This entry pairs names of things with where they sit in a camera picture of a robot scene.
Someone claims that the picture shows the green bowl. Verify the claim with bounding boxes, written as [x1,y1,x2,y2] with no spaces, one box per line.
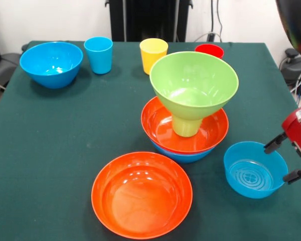
[149,51,240,121]

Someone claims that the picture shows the light blue cup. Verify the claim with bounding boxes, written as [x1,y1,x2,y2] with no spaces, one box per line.
[83,37,113,75]

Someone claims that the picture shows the yellow cup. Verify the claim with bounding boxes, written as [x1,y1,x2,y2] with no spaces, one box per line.
[139,38,169,75]

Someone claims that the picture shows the orange bowl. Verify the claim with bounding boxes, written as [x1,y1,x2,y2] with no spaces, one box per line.
[140,96,229,155]
[91,151,194,239]

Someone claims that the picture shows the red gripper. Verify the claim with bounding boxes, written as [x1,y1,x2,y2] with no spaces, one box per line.
[263,104,301,185]

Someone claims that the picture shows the dark green tablecloth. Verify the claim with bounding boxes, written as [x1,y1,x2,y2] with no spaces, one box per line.
[0,41,301,241]

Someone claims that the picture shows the large blue bowl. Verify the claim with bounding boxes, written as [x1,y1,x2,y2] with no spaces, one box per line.
[150,140,216,164]
[19,41,84,89]

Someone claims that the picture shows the lime green cup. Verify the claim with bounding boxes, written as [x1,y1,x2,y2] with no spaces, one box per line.
[172,115,204,138]

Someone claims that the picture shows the red cup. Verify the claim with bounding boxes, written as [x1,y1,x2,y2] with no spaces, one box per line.
[194,44,225,60]

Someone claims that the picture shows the small blue bowl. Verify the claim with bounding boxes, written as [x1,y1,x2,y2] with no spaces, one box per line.
[223,141,289,199]

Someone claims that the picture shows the black wall cables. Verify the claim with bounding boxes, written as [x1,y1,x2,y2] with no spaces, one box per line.
[207,0,223,42]

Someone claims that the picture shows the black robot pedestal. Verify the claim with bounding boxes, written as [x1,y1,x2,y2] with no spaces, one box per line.
[105,0,194,43]

